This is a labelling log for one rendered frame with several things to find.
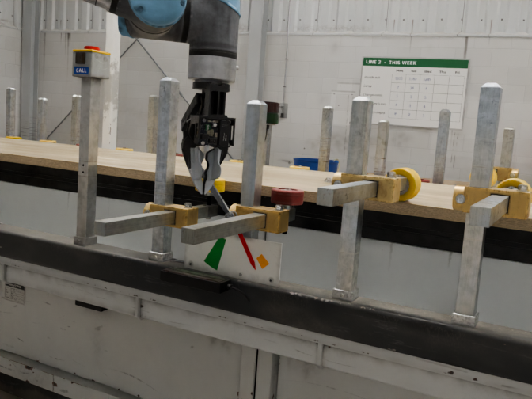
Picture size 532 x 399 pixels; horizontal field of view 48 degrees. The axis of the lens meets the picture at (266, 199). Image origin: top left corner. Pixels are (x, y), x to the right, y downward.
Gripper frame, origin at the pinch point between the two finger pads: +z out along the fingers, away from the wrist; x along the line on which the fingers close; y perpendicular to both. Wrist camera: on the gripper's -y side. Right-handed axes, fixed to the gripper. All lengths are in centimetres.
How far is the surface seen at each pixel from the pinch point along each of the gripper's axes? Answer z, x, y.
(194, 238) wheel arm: 8.7, -3.2, 7.7
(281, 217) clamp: 7.2, 21.1, -8.0
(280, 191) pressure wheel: 2.6, 24.6, -17.4
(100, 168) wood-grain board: 4, -10, -77
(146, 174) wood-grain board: 4, 1, -63
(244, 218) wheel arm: 6.9, 10.7, -4.0
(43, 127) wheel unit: -3, -23, -231
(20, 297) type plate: 54, -32, -110
